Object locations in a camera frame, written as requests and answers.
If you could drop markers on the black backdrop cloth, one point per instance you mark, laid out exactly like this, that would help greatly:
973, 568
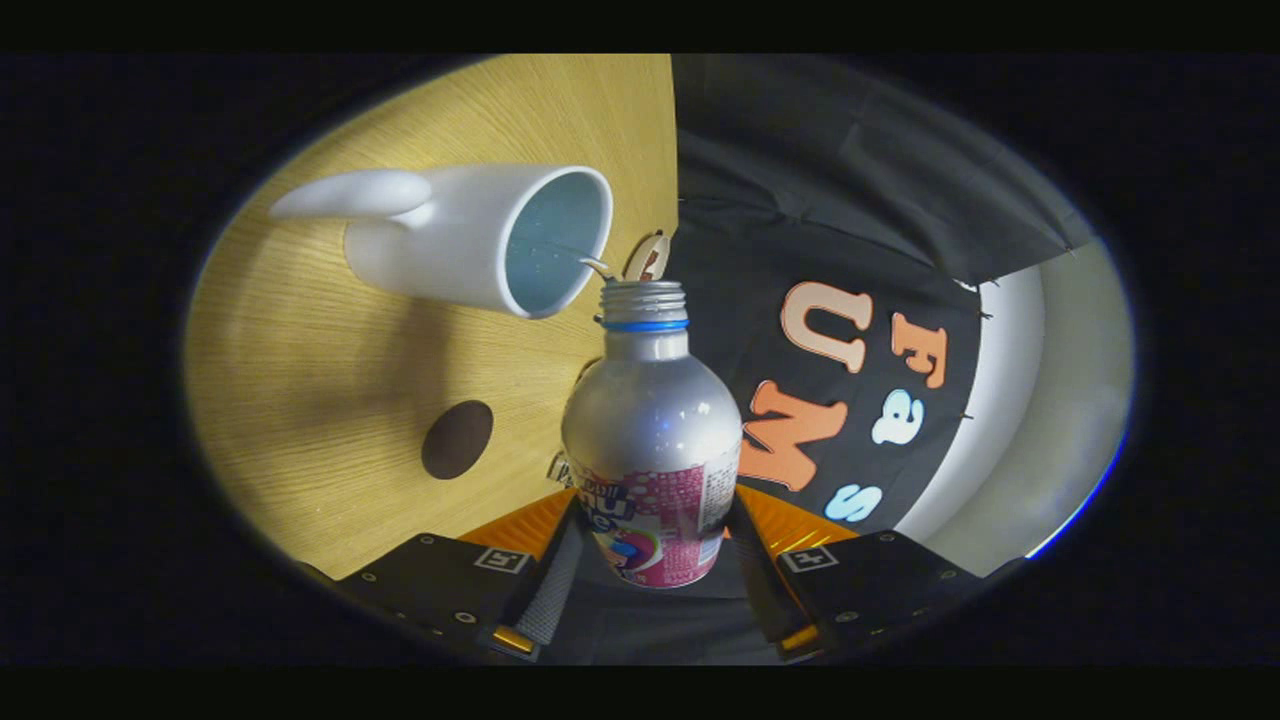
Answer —
800, 200

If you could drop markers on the wooden table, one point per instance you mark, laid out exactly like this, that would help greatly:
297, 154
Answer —
300, 400

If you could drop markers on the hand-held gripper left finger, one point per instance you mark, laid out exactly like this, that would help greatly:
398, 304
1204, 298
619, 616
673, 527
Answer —
545, 600

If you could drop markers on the white cup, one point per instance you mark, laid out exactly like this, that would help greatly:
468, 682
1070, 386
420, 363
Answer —
450, 240

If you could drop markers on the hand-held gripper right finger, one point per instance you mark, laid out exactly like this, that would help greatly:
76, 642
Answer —
760, 590

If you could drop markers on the dark round coaster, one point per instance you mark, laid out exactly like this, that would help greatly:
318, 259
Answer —
457, 440

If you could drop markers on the white round plate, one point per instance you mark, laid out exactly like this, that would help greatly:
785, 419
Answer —
640, 262

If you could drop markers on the silver juice bottle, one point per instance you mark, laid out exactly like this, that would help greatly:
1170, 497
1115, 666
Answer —
650, 420

